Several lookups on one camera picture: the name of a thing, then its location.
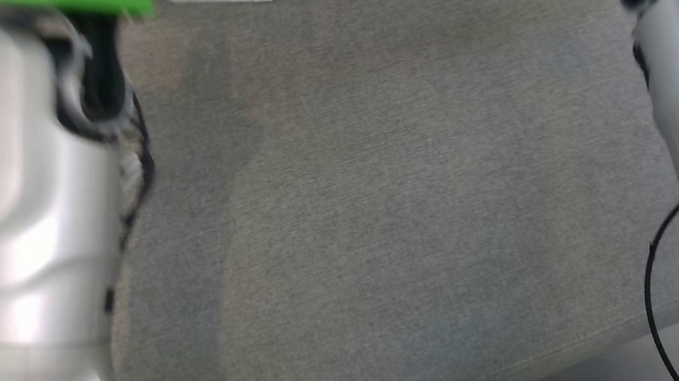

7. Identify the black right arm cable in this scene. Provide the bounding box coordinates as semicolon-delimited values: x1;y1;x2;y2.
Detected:
634;202;679;381

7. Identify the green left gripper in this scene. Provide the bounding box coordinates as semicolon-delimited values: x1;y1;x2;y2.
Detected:
0;0;157;35

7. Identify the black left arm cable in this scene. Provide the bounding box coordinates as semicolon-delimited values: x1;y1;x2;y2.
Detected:
102;88;166;255

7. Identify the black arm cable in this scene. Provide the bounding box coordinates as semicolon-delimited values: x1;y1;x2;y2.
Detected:
634;202;679;381
102;88;166;255

